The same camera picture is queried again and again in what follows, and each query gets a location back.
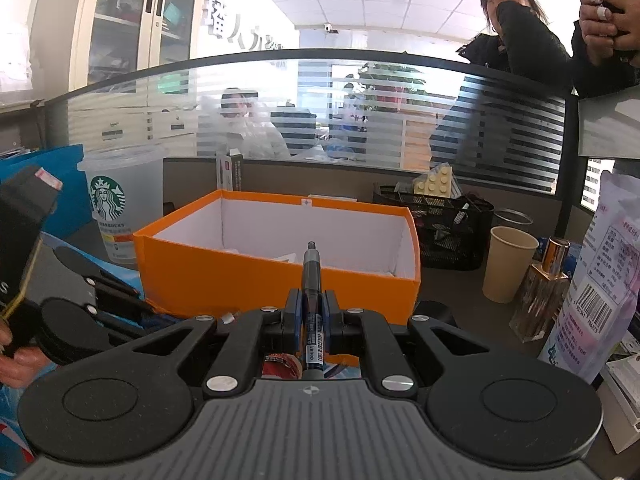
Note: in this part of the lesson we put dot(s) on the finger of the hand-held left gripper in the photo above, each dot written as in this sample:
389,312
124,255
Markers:
90,275
125,320

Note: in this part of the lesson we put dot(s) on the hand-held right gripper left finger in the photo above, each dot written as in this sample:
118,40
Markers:
296,310

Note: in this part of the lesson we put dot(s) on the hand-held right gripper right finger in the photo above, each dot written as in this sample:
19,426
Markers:
327,310

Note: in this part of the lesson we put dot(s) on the grey black pen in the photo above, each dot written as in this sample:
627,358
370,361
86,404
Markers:
311,270

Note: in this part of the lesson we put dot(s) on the orange cardboard box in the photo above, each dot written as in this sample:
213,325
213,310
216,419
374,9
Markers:
210,270

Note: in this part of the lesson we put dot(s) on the person's left hand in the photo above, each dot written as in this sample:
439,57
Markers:
20,370

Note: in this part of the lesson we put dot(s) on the blue paper bag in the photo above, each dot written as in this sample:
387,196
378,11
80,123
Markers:
75,200

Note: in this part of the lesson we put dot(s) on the translucent plastic cup green logo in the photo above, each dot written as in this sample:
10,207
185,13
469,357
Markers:
107,200

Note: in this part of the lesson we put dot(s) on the green white flat box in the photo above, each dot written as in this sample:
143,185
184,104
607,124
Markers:
330,197

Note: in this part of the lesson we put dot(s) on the black mesh desk organizer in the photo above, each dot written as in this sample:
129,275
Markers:
450,245

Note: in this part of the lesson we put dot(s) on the printed desk mat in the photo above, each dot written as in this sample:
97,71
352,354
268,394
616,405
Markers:
7,410

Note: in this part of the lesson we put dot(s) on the black pen carton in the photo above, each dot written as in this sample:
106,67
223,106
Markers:
232,175

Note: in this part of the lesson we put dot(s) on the yellow building block plate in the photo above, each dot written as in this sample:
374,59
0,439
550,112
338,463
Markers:
435,180

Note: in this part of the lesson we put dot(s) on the tan paper cup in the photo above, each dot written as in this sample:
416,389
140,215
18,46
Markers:
507,270

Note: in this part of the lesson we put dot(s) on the striped glass partition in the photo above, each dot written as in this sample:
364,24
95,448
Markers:
320,110

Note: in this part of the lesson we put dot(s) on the gold perfume bottle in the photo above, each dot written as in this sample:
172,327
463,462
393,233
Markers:
540,300

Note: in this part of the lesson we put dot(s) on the beige glass-door cabinet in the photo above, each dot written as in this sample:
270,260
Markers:
125,20

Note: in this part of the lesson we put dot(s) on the green potted plant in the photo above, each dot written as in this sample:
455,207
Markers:
390,82

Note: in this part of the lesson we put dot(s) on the white pink snack bag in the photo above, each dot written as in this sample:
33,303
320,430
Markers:
600,270

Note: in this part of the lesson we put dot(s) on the white printed paper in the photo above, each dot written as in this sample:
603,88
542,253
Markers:
625,385

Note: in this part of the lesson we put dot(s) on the grey side partition panel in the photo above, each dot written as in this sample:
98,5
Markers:
610,127

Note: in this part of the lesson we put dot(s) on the ceiling security camera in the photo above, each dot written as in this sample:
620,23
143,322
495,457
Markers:
330,28

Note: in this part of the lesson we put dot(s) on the grey wall lettering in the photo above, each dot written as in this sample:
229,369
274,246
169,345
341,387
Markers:
240,25

